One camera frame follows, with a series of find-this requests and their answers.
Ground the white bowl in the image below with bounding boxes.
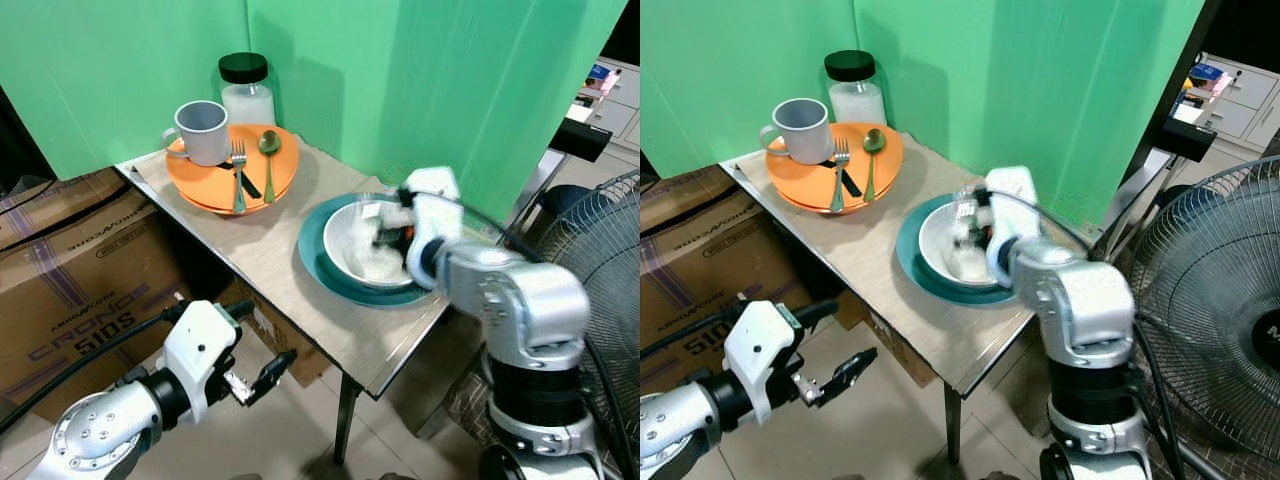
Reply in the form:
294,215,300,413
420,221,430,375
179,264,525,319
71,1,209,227
917,200,1007,292
319,198,423,292

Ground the bronze metal spoon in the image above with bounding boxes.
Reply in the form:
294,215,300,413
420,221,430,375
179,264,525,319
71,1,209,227
861,127,888,203
257,129,283,205

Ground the silver metal fork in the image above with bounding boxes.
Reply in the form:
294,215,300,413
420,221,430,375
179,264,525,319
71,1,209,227
829,136,852,214
229,138,249,215

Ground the pale plastic mug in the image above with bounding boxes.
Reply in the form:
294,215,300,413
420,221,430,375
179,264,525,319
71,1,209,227
161,100,232,168
758,97,835,165

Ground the small wooden table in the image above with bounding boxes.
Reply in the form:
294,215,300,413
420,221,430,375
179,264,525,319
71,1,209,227
113,133,456,466
718,130,1041,466

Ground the teal plate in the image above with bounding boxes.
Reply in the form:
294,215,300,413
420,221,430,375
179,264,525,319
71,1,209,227
894,192,1023,306
296,192,442,308

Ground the black knife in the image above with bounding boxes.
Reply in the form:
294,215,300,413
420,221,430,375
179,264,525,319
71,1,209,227
821,157,864,199
232,160,264,200

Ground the orange plate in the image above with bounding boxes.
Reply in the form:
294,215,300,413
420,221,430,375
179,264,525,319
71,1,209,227
164,123,302,217
764,120,905,215

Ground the brown cardboard box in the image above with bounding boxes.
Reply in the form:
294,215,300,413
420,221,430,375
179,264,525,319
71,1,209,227
0,168,333,423
640,164,913,403

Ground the green backdrop cloth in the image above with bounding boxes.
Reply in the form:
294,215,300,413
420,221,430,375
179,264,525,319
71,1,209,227
0,0,629,223
640,0,1207,233

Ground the glass jar with black lid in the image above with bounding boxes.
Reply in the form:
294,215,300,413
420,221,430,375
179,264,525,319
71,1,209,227
823,49,888,127
218,52,277,130

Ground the black box device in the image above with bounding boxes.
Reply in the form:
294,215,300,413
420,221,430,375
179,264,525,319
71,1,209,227
1158,98,1220,164
549,117,614,164

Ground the black standing fan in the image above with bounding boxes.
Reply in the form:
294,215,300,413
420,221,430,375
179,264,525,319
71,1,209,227
1128,154,1280,480
533,168,641,480

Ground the white drawer cabinet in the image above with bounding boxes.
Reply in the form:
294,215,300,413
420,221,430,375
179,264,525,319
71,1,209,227
1183,50,1280,153
572,55,641,153

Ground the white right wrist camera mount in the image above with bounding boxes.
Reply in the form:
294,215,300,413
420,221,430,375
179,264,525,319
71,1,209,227
984,165,1043,287
398,166,464,291

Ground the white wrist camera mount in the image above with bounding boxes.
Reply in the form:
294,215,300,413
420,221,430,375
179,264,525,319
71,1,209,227
398,166,464,291
722,299,802,427
984,165,1043,287
162,299,242,427

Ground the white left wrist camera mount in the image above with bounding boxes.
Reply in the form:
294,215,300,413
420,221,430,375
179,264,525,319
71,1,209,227
722,299,802,427
162,299,242,427

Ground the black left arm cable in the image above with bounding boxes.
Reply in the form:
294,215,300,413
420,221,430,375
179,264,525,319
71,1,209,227
640,300,753,363
0,297,193,433

